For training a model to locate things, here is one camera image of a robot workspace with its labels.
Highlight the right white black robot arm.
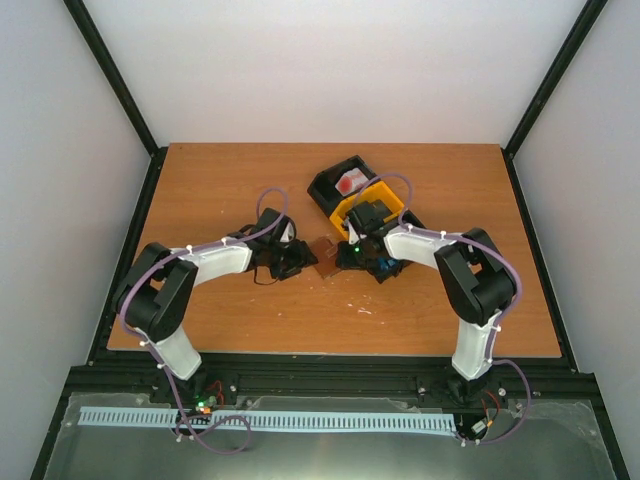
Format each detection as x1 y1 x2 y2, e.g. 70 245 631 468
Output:
336 200 522 381

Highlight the small electronics board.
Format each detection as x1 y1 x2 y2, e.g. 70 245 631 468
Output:
191 380 226 415

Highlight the black card stack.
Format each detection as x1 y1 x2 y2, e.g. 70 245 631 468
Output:
361 199 392 223

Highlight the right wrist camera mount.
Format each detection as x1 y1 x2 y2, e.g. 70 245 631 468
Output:
345 219 361 245

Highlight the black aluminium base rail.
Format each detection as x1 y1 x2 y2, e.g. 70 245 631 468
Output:
64 350 599 416

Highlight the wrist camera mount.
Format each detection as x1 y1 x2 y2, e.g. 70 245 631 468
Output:
279 222 296 245
345 219 361 245

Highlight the blue card stack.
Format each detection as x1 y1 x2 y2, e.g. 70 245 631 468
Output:
376 257 402 278

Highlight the black left card bin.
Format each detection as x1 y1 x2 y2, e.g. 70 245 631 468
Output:
307 155 375 217

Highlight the yellow middle card bin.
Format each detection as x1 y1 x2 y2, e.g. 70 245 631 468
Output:
328 180 404 243

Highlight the red white credit card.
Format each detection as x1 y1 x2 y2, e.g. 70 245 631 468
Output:
335 168 369 197

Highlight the black right card bin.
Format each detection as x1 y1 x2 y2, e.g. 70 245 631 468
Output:
367 211 438 284

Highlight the brown leather card holder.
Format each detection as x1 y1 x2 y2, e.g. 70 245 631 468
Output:
309 236 341 279

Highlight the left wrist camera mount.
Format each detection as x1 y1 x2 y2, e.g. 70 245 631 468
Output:
279 222 296 245

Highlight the left black frame post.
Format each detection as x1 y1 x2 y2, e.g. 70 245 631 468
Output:
63 0 169 156

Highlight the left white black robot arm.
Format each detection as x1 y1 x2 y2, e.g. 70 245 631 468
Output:
112 208 318 403

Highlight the light blue cable duct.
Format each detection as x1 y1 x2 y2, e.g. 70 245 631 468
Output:
77 406 456 436

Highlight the right black frame post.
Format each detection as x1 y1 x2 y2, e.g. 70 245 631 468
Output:
502 0 609 156

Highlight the black card bin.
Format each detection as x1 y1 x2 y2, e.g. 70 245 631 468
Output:
367 211 438 284
307 155 375 217

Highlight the black frame post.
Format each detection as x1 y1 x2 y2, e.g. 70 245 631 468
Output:
502 0 609 156
63 0 169 156

